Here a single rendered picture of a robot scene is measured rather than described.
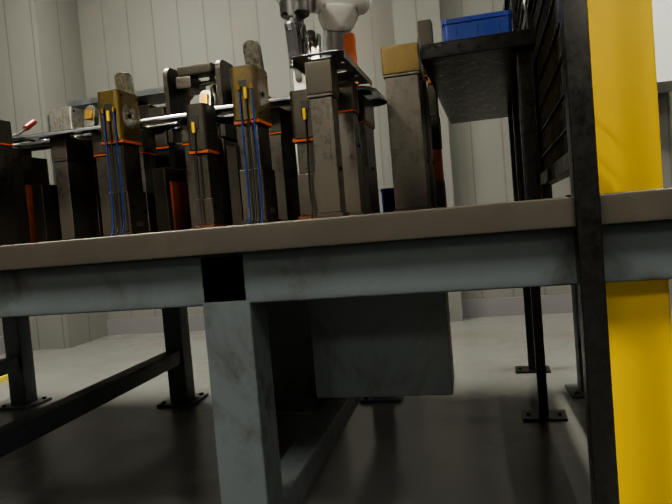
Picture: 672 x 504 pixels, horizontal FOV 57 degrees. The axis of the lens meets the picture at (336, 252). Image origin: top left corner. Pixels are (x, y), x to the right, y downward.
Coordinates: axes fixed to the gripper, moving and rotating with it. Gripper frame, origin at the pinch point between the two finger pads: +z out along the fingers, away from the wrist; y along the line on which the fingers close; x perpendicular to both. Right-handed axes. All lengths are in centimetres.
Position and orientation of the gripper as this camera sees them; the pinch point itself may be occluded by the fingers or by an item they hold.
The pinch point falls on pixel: (301, 83)
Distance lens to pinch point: 159.3
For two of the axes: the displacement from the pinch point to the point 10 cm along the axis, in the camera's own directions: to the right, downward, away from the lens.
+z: 0.9, 9.9, 0.5
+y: -2.5, 0.7, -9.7
